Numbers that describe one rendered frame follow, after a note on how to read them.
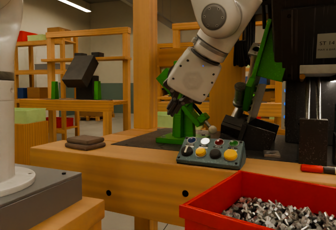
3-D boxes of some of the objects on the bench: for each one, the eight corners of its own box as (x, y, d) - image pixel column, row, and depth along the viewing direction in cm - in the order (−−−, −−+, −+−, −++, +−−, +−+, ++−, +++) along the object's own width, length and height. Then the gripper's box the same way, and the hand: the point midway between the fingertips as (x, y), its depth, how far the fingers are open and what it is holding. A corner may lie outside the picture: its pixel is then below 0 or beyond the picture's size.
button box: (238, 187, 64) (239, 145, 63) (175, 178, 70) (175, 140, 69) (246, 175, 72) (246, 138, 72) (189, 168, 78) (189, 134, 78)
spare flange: (263, 152, 82) (263, 149, 82) (278, 153, 81) (278, 150, 81) (264, 157, 76) (264, 154, 76) (280, 158, 75) (280, 155, 75)
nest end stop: (238, 141, 88) (240, 130, 84) (220, 134, 90) (220, 124, 87) (240, 138, 89) (241, 127, 85) (221, 132, 91) (222, 121, 87)
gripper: (233, 61, 71) (195, 119, 78) (179, 32, 68) (145, 94, 76) (238, 72, 64) (195, 133, 72) (178, 39, 62) (141, 106, 69)
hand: (173, 107), depth 73 cm, fingers closed
